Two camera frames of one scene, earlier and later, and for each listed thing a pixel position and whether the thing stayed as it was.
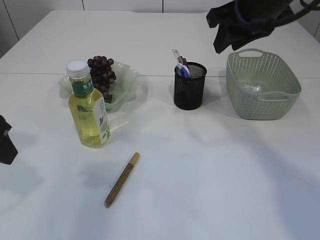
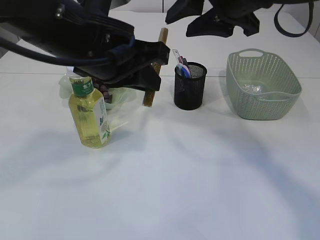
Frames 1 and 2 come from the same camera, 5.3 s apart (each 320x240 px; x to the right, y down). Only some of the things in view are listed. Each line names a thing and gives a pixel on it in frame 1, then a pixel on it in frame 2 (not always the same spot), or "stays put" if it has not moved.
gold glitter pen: x=121 y=180 → x=149 y=94
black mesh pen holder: x=189 y=92 stays put
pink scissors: x=180 y=59 stays put
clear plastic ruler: x=176 y=54 stays put
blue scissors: x=182 y=70 stays put
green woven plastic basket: x=260 y=86 stays put
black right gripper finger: x=240 y=39 → x=215 y=24
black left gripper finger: x=8 y=150 → x=145 y=51
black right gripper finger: x=223 y=38 → x=183 y=8
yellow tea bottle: x=88 y=108 stays put
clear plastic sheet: x=251 y=88 stays put
